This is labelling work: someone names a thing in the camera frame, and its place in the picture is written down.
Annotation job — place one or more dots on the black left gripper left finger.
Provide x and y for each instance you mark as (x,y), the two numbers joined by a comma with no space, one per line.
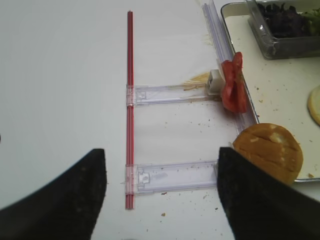
(67,208)

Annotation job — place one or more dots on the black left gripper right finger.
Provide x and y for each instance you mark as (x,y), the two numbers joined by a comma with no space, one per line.
(259,207)

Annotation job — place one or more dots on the tomato slices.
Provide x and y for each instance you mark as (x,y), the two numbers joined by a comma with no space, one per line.
(233,94)

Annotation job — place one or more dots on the white block behind tomato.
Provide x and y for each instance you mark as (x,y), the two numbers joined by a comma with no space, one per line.
(215,82)

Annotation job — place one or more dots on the green lettuce pile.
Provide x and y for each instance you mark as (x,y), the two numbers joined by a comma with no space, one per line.
(313,19)

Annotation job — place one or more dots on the top bun left side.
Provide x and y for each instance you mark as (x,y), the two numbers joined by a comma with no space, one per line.
(273,149)

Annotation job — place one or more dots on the bottom bun slice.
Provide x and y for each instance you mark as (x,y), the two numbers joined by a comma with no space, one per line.
(313,104)

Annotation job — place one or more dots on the white metal tray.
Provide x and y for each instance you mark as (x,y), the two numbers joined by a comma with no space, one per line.
(279,88)

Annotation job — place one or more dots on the left red strip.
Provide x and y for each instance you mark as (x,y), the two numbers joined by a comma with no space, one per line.
(130,110)

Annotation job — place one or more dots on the clear plastic salad container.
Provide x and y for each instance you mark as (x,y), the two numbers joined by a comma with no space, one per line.
(281,48)

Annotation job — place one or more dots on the purple cabbage shreds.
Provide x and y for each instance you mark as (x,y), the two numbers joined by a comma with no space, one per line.
(284,23)

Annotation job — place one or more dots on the lower left clear rail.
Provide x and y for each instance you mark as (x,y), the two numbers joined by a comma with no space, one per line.
(147,179)

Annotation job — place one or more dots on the clear rail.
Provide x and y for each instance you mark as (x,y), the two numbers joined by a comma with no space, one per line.
(137,95)
(147,179)

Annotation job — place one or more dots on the upper left clear rail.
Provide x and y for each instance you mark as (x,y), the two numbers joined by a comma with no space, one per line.
(137,95)

